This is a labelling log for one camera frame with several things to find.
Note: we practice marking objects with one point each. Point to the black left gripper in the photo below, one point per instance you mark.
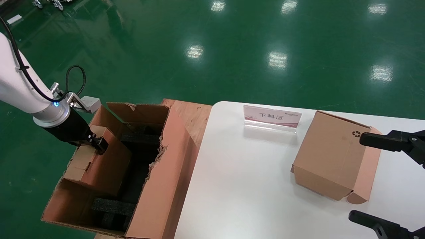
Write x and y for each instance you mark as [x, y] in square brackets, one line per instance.
[69, 127]

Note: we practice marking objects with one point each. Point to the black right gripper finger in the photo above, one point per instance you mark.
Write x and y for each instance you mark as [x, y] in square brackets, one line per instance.
[382, 227]
[391, 141]

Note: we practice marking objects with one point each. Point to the small cardboard box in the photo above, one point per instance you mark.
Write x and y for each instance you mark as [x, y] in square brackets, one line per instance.
[106, 169]

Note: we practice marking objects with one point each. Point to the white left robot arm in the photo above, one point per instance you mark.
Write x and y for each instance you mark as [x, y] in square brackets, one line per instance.
[16, 83]

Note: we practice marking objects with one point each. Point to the cardboard box with recycling mark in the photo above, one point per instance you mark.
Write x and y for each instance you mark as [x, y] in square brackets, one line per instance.
[332, 156]

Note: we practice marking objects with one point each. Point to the big open cardboard box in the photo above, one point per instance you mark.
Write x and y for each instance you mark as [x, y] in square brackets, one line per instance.
[166, 186]

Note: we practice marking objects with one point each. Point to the wooden board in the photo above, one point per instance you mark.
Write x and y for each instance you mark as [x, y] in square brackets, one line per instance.
[192, 116]

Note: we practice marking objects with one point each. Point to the acrylic sign with Chinese text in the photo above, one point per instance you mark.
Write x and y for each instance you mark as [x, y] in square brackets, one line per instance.
[272, 116]

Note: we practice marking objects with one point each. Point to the chrome caster wheel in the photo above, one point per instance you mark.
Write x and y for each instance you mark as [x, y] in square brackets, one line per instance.
[38, 3]
[59, 4]

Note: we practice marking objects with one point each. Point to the flat white floor object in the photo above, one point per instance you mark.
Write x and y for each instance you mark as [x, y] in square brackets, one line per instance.
[15, 19]

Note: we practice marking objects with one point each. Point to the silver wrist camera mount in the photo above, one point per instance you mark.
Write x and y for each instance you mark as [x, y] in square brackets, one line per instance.
[89, 103]

